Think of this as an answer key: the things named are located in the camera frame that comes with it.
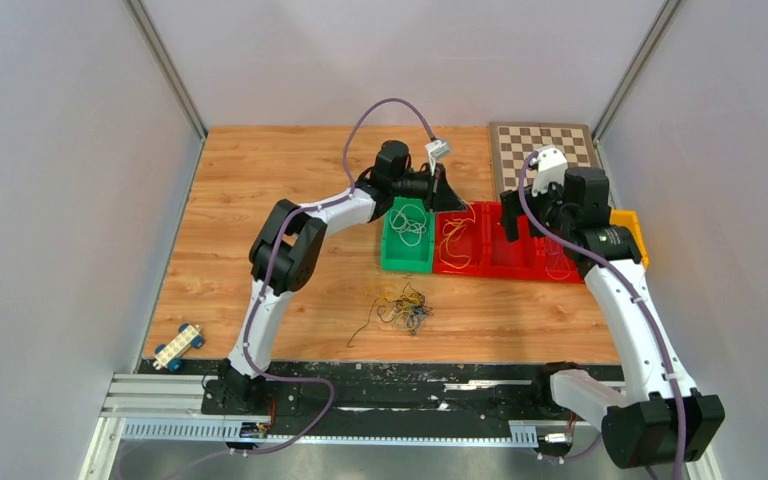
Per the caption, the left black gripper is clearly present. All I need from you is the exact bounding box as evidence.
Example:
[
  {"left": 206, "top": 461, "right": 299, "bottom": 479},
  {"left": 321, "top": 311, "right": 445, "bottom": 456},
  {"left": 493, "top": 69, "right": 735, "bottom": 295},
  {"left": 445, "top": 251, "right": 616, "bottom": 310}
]
[{"left": 392, "top": 163, "right": 468, "bottom": 215}]

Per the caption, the yellow thin cable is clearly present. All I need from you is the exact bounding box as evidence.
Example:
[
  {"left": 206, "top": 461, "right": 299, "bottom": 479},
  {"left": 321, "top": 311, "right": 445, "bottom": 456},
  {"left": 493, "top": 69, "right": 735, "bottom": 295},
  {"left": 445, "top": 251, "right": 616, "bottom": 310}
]
[{"left": 438, "top": 205, "right": 479, "bottom": 272}]

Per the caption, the white thin cable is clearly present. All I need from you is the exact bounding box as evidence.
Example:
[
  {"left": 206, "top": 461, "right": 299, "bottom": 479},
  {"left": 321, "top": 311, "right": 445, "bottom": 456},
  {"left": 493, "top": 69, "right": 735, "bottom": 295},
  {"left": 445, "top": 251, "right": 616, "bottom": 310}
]
[{"left": 387, "top": 202, "right": 430, "bottom": 248}]

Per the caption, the coloured cable bundle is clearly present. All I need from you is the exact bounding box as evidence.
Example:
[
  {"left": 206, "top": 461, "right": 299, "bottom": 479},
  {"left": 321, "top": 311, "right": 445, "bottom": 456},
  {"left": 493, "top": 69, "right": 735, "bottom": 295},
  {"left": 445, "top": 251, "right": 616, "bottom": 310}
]
[{"left": 365, "top": 281, "right": 436, "bottom": 336}]

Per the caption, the black thin cable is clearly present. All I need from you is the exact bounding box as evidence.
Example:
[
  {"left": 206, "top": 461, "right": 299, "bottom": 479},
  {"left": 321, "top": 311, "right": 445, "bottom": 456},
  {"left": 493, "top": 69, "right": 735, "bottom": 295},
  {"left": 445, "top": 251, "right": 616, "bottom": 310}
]
[{"left": 346, "top": 301, "right": 385, "bottom": 349}]

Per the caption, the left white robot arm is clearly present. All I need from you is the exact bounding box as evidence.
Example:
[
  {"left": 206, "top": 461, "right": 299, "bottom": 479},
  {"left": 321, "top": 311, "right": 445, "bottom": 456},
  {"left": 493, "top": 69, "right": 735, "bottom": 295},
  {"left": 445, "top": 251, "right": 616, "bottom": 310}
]
[{"left": 218, "top": 138, "right": 466, "bottom": 414}]

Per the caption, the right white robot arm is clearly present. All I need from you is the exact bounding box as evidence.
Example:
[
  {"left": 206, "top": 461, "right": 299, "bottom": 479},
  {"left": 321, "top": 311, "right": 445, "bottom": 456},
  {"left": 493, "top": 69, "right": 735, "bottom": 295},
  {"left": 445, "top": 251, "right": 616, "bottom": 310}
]
[{"left": 500, "top": 166, "right": 725, "bottom": 478}]

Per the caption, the red bin left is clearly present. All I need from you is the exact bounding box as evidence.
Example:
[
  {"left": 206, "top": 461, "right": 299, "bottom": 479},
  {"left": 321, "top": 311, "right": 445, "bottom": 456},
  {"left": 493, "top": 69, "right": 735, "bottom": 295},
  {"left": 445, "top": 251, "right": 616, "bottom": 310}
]
[{"left": 432, "top": 202, "right": 486, "bottom": 277}]

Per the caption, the red bin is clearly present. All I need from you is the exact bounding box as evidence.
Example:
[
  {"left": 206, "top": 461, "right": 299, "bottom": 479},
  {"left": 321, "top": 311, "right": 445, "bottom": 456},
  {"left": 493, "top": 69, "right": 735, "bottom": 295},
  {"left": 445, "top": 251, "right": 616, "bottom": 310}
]
[
  {"left": 481, "top": 202, "right": 548, "bottom": 281},
  {"left": 432, "top": 202, "right": 486, "bottom": 277},
  {"left": 529, "top": 237, "right": 584, "bottom": 284}
]

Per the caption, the green plastic bin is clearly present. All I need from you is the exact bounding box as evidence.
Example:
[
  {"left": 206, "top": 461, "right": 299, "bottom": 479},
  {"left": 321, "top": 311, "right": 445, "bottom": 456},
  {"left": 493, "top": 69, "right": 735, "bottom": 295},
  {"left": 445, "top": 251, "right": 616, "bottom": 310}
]
[{"left": 380, "top": 197, "right": 436, "bottom": 273}]

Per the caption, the red bin middle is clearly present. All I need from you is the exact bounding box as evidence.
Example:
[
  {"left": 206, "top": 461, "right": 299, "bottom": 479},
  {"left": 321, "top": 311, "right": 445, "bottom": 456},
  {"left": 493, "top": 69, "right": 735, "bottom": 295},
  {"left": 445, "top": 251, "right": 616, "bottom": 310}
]
[{"left": 481, "top": 202, "right": 548, "bottom": 281}]

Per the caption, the red bin right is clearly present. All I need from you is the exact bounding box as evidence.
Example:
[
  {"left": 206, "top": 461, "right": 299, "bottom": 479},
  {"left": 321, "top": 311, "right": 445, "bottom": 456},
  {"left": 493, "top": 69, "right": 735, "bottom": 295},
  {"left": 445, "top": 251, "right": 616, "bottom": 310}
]
[{"left": 529, "top": 237, "right": 584, "bottom": 284}]

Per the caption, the wooden chessboard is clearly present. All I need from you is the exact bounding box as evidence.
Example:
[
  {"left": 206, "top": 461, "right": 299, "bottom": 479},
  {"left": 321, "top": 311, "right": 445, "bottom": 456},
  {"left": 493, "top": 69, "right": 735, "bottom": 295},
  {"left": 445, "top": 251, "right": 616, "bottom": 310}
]
[{"left": 489, "top": 121, "right": 602, "bottom": 199}]

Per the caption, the yellow plastic bin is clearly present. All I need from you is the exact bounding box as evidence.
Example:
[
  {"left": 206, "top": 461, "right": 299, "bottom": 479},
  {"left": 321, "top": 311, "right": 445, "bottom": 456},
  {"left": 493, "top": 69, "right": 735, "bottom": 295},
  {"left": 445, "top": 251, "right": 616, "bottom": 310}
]
[{"left": 610, "top": 209, "right": 650, "bottom": 269}]

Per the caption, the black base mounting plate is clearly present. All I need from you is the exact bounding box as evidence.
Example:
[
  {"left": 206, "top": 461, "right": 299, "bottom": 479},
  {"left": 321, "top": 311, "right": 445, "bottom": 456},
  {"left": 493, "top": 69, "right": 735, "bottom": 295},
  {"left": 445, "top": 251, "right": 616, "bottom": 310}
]
[{"left": 137, "top": 357, "right": 627, "bottom": 440}]

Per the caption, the blue white toy block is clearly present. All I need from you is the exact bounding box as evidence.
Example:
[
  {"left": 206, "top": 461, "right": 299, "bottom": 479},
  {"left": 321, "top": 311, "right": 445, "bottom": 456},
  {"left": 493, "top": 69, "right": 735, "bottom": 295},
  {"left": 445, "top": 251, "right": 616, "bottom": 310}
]
[{"left": 152, "top": 323, "right": 205, "bottom": 373}]

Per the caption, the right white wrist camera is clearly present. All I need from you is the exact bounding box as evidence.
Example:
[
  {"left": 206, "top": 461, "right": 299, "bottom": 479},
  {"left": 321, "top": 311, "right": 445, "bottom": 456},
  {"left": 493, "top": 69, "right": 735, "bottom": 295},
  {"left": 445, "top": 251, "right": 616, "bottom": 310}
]
[{"left": 527, "top": 144, "right": 568, "bottom": 197}]

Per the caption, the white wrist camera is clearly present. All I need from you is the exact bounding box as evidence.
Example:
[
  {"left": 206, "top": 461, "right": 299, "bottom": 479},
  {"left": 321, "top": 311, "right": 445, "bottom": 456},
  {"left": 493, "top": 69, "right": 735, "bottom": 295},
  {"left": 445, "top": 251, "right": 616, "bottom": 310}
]
[
  {"left": 527, "top": 144, "right": 568, "bottom": 197},
  {"left": 425, "top": 138, "right": 451, "bottom": 176}
]

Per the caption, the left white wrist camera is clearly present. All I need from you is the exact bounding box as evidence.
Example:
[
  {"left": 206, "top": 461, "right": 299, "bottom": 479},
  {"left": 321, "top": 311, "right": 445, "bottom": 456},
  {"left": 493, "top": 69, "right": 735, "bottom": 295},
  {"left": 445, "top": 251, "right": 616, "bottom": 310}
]
[{"left": 425, "top": 138, "right": 451, "bottom": 176}]

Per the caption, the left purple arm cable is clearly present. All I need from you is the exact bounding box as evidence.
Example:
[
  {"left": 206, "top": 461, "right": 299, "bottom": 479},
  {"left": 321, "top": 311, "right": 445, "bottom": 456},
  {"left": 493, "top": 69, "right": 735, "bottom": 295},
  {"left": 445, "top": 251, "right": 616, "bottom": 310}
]
[{"left": 228, "top": 97, "right": 455, "bottom": 456}]

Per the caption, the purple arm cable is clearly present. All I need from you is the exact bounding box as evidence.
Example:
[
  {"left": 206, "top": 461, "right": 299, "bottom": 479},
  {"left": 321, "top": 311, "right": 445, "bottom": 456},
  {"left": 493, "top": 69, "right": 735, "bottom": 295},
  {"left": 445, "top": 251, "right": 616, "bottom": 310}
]
[
  {"left": 228, "top": 97, "right": 455, "bottom": 456},
  {"left": 517, "top": 150, "right": 689, "bottom": 480}
]

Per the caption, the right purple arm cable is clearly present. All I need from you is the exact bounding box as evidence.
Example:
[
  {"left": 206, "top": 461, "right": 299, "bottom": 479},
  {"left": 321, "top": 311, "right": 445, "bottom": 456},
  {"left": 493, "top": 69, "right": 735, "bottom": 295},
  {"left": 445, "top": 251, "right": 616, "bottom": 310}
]
[{"left": 517, "top": 150, "right": 689, "bottom": 480}]

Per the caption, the right aluminium corner post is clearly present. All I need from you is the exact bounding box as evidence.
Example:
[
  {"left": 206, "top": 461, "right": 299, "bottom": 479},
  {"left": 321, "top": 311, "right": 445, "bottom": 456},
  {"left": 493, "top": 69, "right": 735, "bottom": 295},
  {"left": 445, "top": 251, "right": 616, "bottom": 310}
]
[{"left": 592, "top": 0, "right": 684, "bottom": 146}]

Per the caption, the aluminium corner post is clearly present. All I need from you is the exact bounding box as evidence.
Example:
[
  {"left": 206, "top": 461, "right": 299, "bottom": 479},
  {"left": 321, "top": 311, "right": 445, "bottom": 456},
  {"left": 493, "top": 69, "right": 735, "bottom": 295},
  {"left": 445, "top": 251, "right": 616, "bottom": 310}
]
[
  {"left": 123, "top": 0, "right": 209, "bottom": 143},
  {"left": 592, "top": 0, "right": 684, "bottom": 146}
]

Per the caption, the left aluminium corner post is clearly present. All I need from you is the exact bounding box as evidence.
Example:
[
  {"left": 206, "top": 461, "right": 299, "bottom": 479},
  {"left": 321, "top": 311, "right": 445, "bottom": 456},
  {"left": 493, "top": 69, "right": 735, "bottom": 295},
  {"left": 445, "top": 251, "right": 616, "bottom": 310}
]
[{"left": 123, "top": 0, "right": 209, "bottom": 143}]

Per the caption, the white slotted cable duct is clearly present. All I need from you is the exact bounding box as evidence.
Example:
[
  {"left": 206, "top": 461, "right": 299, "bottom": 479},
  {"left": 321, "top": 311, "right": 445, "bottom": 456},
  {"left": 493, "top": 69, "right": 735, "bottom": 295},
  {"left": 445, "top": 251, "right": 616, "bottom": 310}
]
[{"left": 120, "top": 421, "right": 539, "bottom": 448}]

